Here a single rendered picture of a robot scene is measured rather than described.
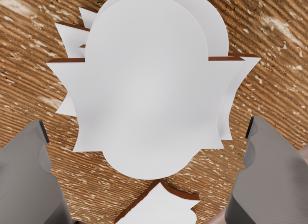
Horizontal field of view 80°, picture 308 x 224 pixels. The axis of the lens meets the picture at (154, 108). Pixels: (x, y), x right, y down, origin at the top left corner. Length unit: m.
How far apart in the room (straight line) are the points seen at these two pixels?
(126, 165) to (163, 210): 0.15
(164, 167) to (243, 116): 0.11
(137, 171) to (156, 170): 0.02
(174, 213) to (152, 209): 0.03
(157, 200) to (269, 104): 0.18
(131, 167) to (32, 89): 0.12
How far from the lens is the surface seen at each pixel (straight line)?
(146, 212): 0.30
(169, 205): 0.29
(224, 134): 0.16
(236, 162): 0.26
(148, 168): 0.16
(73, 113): 0.16
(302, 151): 0.33
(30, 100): 0.22
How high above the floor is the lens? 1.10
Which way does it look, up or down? 60 degrees down
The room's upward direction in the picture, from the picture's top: 177 degrees clockwise
